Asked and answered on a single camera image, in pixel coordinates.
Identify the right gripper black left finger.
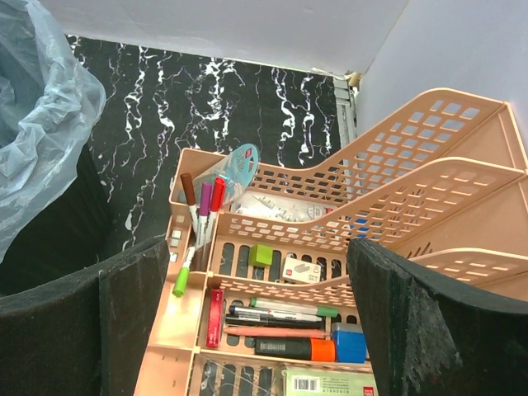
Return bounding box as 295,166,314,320
1,237,169,395

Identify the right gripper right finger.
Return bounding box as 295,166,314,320
346,238,527,395

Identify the blue plastic bag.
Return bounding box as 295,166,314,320
1,1,106,254

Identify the red flat box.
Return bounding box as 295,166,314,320
205,289,224,349

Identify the green barcode box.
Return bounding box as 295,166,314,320
275,365,379,396

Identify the white staples box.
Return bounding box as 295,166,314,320
281,257,321,284

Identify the blue pencil sharpener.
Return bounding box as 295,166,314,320
331,323,367,364

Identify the green cap highlighter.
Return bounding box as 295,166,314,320
172,246,196,298

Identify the black orange highlighter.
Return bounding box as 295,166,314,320
254,337,337,362

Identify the orange desk organizer tray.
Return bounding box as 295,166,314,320
132,148,379,396

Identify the orange pencil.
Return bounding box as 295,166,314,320
224,326,330,339

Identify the orange file rack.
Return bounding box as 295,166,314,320
230,88,527,298

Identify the green cap white marker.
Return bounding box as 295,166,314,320
249,297,338,318

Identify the black pen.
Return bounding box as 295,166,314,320
225,305,324,329

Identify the green cube eraser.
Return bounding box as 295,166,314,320
248,244,273,268

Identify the brown marker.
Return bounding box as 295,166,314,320
180,172,200,249

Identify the magenta marker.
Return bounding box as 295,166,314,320
197,181,213,248

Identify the red marker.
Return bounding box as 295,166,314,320
205,177,227,244

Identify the teal packaged correction tape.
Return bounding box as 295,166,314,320
193,144,259,205

